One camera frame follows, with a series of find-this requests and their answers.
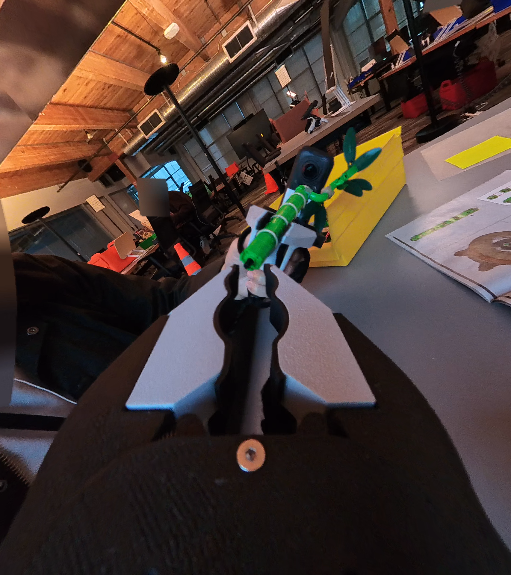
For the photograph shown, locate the person's left hand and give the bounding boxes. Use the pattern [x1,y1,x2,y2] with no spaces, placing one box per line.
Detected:
[223,237,270,301]

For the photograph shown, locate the black floor lamp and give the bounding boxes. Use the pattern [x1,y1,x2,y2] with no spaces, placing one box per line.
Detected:
[144,63,248,217]
[21,206,83,262]
[401,0,458,144]

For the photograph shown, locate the green toy bamboo stalk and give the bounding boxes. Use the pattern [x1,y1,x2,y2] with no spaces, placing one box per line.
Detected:
[239,127,383,271]

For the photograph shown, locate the grey background table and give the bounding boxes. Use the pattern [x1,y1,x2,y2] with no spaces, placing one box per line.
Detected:
[276,93,382,168]

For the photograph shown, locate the orange bin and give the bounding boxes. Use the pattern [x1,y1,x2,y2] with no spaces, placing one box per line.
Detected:
[87,238,148,274]

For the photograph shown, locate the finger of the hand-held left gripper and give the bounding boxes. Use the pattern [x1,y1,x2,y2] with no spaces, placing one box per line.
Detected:
[277,223,320,271]
[243,204,279,243]

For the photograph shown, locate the red container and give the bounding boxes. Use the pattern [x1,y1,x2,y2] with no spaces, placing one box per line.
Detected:
[400,96,440,119]
[439,58,498,111]

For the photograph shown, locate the person's pale shirt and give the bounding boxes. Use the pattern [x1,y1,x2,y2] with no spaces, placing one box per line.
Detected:
[0,377,78,477]

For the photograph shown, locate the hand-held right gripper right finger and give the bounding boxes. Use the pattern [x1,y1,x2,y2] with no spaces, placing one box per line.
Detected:
[261,264,378,435]

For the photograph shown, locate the grey desk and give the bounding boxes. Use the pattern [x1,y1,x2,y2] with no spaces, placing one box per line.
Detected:
[300,81,511,575]

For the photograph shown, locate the metal air duct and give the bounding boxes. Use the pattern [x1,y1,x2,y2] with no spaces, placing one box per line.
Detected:
[121,0,323,155]

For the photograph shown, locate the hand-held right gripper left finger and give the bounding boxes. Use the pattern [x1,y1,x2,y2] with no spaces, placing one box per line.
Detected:
[124,264,244,433]

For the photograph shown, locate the white sheet with yellow patch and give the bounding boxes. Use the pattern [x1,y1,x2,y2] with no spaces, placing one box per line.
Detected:
[419,108,511,181]

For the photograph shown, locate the open building booklet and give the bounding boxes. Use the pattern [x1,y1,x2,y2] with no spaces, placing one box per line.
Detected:
[386,170,511,329]

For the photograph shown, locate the person's dark jacket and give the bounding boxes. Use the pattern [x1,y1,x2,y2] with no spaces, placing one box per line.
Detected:
[0,310,166,571]

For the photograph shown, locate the dark computer monitor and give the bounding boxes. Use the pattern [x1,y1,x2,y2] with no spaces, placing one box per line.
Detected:
[226,108,275,155]

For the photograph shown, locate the yellow plastic bin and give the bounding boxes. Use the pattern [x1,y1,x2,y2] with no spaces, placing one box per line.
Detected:
[269,126,406,268]

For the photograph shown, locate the person's left forearm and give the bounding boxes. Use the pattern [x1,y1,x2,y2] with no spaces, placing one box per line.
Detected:
[13,253,238,346]

